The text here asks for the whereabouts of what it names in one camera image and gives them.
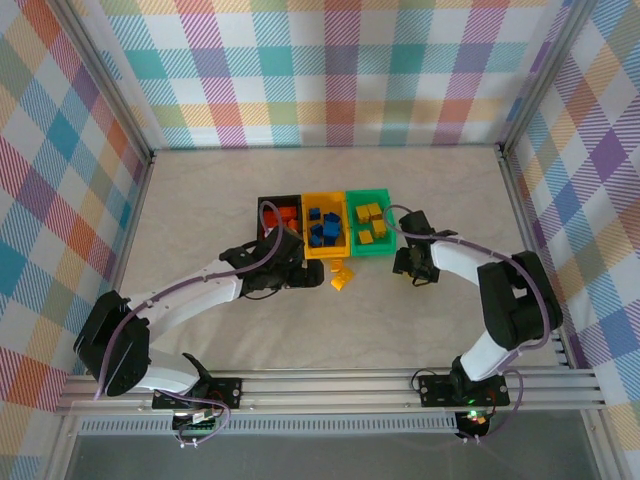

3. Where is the yellow plastic bin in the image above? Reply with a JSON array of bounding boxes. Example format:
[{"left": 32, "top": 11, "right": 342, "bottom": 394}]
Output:
[{"left": 300, "top": 190, "right": 351, "bottom": 261}]

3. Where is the green plastic bin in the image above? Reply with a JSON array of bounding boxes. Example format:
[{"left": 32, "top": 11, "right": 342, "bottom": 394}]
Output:
[{"left": 345, "top": 187, "right": 400, "bottom": 258}]

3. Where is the black plastic bin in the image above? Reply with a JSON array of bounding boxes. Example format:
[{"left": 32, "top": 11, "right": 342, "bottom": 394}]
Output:
[{"left": 256, "top": 194, "right": 305, "bottom": 241}]

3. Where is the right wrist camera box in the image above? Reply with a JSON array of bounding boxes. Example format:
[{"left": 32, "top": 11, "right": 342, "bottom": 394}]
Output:
[{"left": 398, "top": 209, "right": 433, "bottom": 244}]

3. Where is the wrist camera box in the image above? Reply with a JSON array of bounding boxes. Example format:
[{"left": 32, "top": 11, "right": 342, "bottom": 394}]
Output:
[
  {"left": 260, "top": 226, "right": 306, "bottom": 265},
  {"left": 398, "top": 209, "right": 433, "bottom": 244}
]

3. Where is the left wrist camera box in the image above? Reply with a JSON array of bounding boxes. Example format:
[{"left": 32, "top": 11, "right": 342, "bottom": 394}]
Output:
[{"left": 260, "top": 226, "right": 306, "bottom": 265}]

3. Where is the aluminium side rail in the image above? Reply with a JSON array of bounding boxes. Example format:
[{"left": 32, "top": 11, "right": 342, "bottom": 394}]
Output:
[
  {"left": 87, "top": 149, "right": 156, "bottom": 376},
  {"left": 499, "top": 147, "right": 574, "bottom": 369}
]

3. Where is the aluminium mounting rail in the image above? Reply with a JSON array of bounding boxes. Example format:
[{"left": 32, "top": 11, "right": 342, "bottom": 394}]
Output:
[{"left": 54, "top": 367, "right": 609, "bottom": 416}]

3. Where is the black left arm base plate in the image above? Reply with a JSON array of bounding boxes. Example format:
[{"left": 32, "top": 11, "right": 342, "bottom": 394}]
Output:
[{"left": 151, "top": 377, "right": 245, "bottom": 411}]

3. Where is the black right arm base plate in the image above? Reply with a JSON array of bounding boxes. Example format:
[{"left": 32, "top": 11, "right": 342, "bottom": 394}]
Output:
[{"left": 417, "top": 372, "right": 512, "bottom": 407}]

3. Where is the grey slotted cable duct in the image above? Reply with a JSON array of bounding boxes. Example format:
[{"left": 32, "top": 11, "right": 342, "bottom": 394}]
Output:
[{"left": 78, "top": 418, "right": 459, "bottom": 435}]

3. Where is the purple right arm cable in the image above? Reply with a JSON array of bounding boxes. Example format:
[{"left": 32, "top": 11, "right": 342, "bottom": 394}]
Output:
[{"left": 381, "top": 202, "right": 557, "bottom": 444}]

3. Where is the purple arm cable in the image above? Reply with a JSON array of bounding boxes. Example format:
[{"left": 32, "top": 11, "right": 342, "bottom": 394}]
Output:
[
  {"left": 93, "top": 199, "right": 287, "bottom": 449},
  {"left": 381, "top": 202, "right": 557, "bottom": 444}
]

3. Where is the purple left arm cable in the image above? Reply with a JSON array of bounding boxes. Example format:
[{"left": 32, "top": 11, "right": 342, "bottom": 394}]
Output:
[{"left": 93, "top": 199, "right": 287, "bottom": 449}]

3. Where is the aluminium frame post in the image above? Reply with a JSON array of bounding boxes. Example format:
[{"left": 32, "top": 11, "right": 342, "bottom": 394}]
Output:
[
  {"left": 499, "top": 0, "right": 599, "bottom": 151},
  {"left": 52, "top": 0, "right": 154, "bottom": 166}
]

